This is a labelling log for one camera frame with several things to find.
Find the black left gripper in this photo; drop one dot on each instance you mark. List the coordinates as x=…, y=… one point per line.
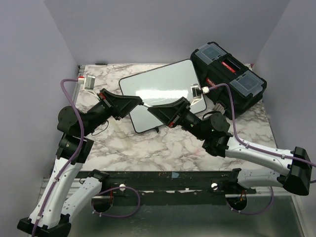
x=122, y=104

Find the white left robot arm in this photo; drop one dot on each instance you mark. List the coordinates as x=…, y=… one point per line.
x=55, y=212

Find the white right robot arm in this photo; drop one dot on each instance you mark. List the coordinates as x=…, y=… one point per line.
x=288, y=169

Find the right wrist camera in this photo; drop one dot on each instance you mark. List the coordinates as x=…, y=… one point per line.
x=196, y=93

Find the aluminium frame rail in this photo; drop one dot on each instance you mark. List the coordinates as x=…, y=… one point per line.
x=70, y=123

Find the black red toolbox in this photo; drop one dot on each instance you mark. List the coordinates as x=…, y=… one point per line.
x=214, y=65

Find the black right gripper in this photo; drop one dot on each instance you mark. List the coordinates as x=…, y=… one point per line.
x=172, y=114

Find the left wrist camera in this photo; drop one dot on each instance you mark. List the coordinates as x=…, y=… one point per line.
x=88, y=83

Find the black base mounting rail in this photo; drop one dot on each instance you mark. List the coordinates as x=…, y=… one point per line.
x=130, y=188

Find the white framed whiteboard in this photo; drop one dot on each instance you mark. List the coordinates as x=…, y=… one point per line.
x=159, y=86

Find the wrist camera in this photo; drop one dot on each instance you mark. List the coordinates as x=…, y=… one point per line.
x=88, y=83
x=196, y=93

